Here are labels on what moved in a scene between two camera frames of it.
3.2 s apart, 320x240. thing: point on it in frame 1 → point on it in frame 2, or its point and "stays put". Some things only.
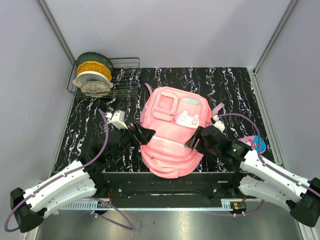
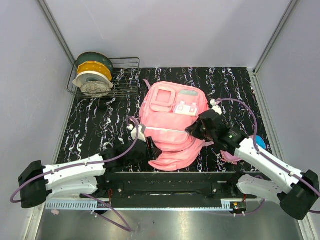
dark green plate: (95, 57) stays put
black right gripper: (191, 142) → (193, 130)
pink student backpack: (174, 114) stays put
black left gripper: (144, 135) → (152, 152)
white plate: (91, 76) stays put
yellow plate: (94, 66) stays put
